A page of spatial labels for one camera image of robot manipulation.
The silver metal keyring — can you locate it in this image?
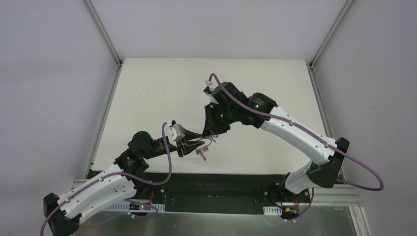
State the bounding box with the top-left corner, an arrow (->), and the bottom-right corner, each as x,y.
195,137 -> 216,162

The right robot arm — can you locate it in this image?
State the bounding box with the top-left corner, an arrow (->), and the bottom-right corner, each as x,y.
202,81 -> 349,202

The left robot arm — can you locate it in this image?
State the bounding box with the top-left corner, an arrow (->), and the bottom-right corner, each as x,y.
40,121 -> 204,236

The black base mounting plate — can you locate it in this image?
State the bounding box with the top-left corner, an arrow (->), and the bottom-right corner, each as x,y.
134,173 -> 312,215

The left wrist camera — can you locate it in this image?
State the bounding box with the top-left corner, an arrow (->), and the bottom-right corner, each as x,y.
164,120 -> 183,143

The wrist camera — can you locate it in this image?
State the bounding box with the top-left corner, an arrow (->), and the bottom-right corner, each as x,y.
164,120 -> 183,143
203,80 -> 219,104

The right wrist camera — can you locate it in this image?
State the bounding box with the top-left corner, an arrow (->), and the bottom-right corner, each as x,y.
203,80 -> 219,104

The aluminium front rail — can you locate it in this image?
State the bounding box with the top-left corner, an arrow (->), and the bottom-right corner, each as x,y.
66,179 -> 363,212

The left aluminium frame post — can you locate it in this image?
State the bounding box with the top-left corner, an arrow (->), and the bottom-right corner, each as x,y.
82,0 -> 123,68

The aluminium frame post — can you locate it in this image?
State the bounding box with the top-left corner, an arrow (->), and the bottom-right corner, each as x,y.
82,0 -> 123,68
309,0 -> 356,68

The right aluminium frame post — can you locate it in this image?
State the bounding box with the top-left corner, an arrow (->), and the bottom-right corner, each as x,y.
309,0 -> 356,68

